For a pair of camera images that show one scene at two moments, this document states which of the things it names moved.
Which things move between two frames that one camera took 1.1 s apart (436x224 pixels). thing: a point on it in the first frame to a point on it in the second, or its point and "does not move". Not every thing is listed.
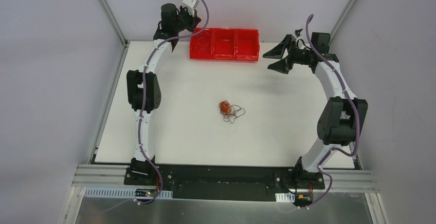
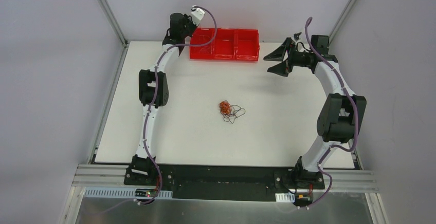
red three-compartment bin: x=225 y=43 does not move
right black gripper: x=291 y=54 does not move
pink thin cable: x=195 y=33 to x=204 y=37
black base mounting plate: x=217 y=182 does not move
